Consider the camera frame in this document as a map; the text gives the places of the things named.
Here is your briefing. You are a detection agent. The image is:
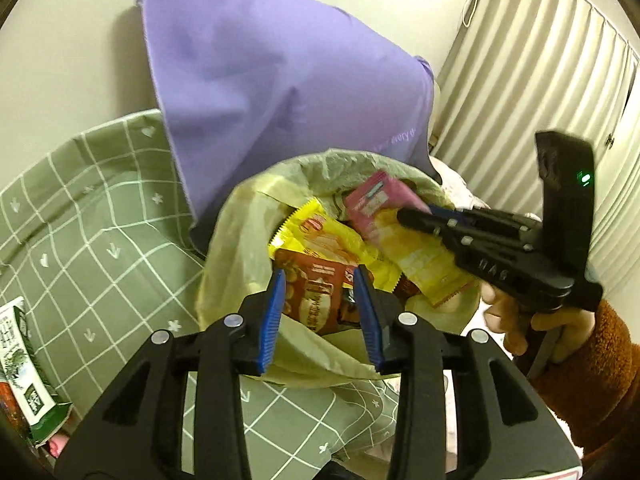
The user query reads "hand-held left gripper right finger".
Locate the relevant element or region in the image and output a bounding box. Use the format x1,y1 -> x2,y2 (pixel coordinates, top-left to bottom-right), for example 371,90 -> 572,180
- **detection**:
352,265 -> 583,480

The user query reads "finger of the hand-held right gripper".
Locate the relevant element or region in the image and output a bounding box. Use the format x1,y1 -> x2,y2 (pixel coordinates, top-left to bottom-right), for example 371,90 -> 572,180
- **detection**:
427,204 -> 538,231
396,208 -> 473,256

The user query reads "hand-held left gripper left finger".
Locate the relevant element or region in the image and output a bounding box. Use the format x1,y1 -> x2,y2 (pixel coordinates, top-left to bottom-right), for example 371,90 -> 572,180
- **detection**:
54,269 -> 287,480

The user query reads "pink and yellow snack packet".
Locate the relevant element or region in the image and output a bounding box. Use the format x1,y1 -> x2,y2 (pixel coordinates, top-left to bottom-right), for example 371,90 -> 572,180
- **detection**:
344,170 -> 476,308

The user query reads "red orange snack packet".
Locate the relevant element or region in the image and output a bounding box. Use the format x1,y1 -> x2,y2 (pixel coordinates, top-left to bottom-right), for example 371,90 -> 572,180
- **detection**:
274,248 -> 361,336

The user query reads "bin with yellow bag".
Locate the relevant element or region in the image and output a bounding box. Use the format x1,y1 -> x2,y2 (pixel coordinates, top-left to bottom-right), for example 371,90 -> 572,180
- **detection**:
195,147 -> 483,391

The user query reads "green milk carton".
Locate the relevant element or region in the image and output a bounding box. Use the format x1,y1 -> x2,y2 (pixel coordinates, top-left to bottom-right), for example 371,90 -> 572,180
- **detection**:
0,296 -> 73,446

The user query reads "person's right forearm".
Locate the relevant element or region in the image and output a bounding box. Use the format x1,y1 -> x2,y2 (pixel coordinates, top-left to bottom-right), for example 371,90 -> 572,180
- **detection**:
530,300 -> 640,456

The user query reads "person's right hand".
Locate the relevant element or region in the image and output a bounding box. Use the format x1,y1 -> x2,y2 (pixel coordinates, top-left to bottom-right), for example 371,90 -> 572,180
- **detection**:
481,282 -> 596,365

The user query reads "white pleated curtain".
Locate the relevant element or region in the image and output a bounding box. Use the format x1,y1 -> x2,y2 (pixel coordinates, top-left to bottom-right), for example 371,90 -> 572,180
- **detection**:
432,0 -> 640,321

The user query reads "green checked tablecloth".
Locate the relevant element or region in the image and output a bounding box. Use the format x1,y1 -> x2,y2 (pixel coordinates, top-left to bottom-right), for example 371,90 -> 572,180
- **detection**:
0,110 -> 451,480

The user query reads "purple pillow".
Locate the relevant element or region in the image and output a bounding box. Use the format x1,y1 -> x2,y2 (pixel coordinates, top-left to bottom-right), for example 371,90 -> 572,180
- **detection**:
136,0 -> 443,253

